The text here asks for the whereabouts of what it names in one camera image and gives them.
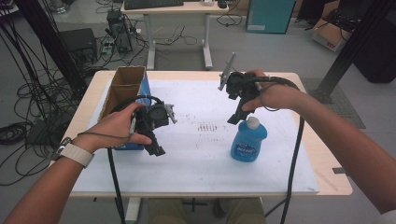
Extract person's left leg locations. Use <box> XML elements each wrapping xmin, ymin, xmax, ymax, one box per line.
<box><xmin>147</xmin><ymin>197</ymin><xmax>191</xmax><ymax>224</ymax></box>

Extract person's left hand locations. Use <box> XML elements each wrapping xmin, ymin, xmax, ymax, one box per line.
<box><xmin>73</xmin><ymin>102</ymin><xmax>153</xmax><ymax>154</ymax></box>

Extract person's right leg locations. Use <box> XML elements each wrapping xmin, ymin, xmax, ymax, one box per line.
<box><xmin>218</xmin><ymin>197</ymin><xmax>268</xmax><ymax>224</ymax></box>

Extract person's leg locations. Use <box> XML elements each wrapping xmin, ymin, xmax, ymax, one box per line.
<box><xmin>147</xmin><ymin>197</ymin><xmax>191</xmax><ymax>224</ymax></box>
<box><xmin>218</xmin><ymin>197</ymin><xmax>268</xmax><ymax>224</ymax></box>

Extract black cabinet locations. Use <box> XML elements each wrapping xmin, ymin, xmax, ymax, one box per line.
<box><xmin>353</xmin><ymin>15</ymin><xmax>396</xmax><ymax>84</ymax></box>

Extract grey floor mat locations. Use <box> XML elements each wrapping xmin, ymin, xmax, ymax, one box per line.
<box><xmin>300</xmin><ymin>77</ymin><xmax>367</xmax><ymax>130</ymax></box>

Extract bundle of black floor cables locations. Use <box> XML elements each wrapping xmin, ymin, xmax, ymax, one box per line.
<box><xmin>0</xmin><ymin>18</ymin><xmax>78</xmax><ymax>188</ymax></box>

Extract blue detergent bottle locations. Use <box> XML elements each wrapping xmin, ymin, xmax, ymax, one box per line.
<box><xmin>230</xmin><ymin>116</ymin><xmax>268</xmax><ymax>162</ymax></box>

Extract black keyboard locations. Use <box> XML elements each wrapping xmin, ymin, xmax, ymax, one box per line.
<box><xmin>123</xmin><ymin>0</ymin><xmax>185</xmax><ymax>11</ymax></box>

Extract wristwatch with white band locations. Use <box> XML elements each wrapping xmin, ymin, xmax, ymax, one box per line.
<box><xmin>50</xmin><ymin>136</ymin><xmax>95</xmax><ymax>169</ymax></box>

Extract person's right hand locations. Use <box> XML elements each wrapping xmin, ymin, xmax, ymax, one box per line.
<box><xmin>242</xmin><ymin>68</ymin><xmax>302</xmax><ymax>112</ymax></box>

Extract black metal stand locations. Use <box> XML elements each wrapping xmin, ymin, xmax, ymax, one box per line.
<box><xmin>13</xmin><ymin>0</ymin><xmax>88</xmax><ymax>94</ymax></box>
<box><xmin>309</xmin><ymin>0</ymin><xmax>396</xmax><ymax>105</ymax></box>

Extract teal cabinet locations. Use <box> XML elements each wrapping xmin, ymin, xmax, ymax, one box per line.
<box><xmin>246</xmin><ymin>0</ymin><xmax>297</xmax><ymax>35</ymax></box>

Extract left gripper wrist strap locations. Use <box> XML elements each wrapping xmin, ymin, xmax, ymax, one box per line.
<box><xmin>77</xmin><ymin>131</ymin><xmax>134</xmax><ymax>147</ymax></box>

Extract brown cardboard box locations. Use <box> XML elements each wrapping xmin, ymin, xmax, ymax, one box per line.
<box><xmin>311</xmin><ymin>18</ymin><xmax>353</xmax><ymax>53</ymax></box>

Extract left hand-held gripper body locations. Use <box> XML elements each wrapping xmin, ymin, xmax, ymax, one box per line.
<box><xmin>134</xmin><ymin>103</ymin><xmax>178</xmax><ymax>135</ymax></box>

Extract wooden desk with white legs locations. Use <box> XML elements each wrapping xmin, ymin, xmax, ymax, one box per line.
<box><xmin>120</xmin><ymin>0</ymin><xmax>230</xmax><ymax>71</ymax></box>

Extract blue cardboard box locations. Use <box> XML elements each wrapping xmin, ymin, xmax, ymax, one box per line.
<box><xmin>97</xmin><ymin>65</ymin><xmax>152</xmax><ymax>151</ymax></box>

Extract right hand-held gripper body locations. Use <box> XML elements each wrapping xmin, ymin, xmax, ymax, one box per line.
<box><xmin>218</xmin><ymin>51</ymin><xmax>261</xmax><ymax>102</ymax></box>

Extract black equipment box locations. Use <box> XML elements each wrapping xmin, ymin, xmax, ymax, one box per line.
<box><xmin>59</xmin><ymin>27</ymin><xmax>98</xmax><ymax>64</ymax></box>

